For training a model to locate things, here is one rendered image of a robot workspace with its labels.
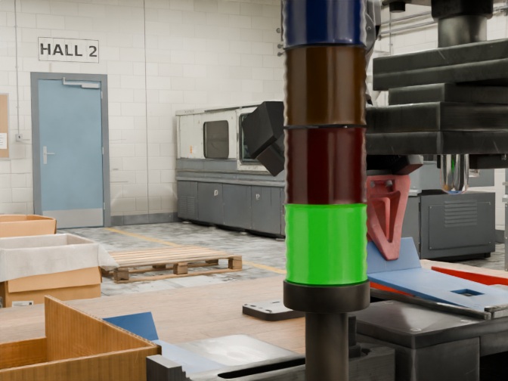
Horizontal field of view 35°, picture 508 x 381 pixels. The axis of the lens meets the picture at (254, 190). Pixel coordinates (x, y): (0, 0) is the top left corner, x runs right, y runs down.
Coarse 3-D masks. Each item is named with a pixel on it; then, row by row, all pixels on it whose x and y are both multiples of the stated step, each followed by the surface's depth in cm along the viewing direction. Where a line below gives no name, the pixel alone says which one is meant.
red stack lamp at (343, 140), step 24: (288, 144) 36; (312, 144) 35; (336, 144) 35; (360, 144) 36; (288, 168) 36; (312, 168) 35; (336, 168) 35; (360, 168) 36; (288, 192) 36; (312, 192) 35; (336, 192) 35; (360, 192) 36
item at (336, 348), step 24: (288, 288) 36; (312, 288) 35; (336, 288) 35; (360, 288) 36; (312, 312) 36; (336, 312) 35; (312, 336) 37; (336, 336) 36; (312, 360) 37; (336, 360) 37
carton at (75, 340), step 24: (48, 312) 78; (72, 312) 72; (48, 336) 78; (72, 336) 72; (96, 336) 67; (120, 336) 63; (0, 360) 76; (24, 360) 77; (48, 360) 78; (72, 360) 54; (96, 360) 55; (120, 360) 56; (144, 360) 57
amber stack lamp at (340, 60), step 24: (312, 48) 35; (336, 48) 35; (360, 48) 36; (288, 72) 36; (312, 72) 35; (336, 72) 35; (360, 72) 36; (288, 96) 36; (312, 96) 35; (336, 96) 35; (360, 96) 36; (288, 120) 36; (312, 120) 35; (336, 120) 35; (360, 120) 36
